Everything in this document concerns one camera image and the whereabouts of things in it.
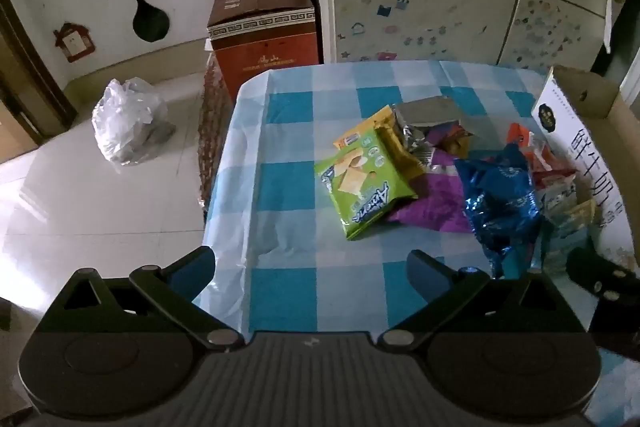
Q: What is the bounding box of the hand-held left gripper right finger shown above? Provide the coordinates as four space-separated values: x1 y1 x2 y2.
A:
380 249 588 353

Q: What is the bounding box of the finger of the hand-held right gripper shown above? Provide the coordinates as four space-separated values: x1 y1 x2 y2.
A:
566 248 640 308

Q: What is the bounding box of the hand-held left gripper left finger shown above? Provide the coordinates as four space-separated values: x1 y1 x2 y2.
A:
42 246 241 353

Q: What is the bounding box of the purple snack packet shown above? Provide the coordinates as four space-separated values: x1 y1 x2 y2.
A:
387 127 476 233

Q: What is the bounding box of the white pink snack packet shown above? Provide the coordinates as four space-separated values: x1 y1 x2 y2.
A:
537 172 578 218

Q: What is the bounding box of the blue snack packet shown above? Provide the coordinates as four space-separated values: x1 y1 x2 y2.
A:
454 142 543 278

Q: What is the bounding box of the green snack packet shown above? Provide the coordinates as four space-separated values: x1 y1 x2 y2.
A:
314 127 418 242

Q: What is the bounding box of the white printed cardboard box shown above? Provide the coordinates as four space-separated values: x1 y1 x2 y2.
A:
530 66 640 288

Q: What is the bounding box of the yellow snack packet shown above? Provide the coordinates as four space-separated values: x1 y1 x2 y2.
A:
440 124 476 158
333 105 426 188

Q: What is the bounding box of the blue white checked tablecloth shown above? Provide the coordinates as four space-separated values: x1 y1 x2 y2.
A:
192 59 601 338

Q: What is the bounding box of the brown woven mesh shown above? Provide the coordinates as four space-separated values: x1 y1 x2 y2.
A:
197 57 238 208

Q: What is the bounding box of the red snack packet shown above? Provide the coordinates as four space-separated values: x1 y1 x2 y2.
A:
506 123 556 172

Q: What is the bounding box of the silver foil snack packet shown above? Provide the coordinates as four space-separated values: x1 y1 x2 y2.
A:
391 96 476 158

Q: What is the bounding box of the white plastic bag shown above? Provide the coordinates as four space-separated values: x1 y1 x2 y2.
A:
91 78 176 166

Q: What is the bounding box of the brown cardboard carton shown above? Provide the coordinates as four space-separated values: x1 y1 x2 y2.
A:
206 0 321 100

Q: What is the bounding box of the brown wooden door frame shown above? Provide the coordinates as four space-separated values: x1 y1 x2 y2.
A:
0 0 78 148

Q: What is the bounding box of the red house wall sticker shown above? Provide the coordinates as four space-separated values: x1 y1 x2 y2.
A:
53 22 96 64

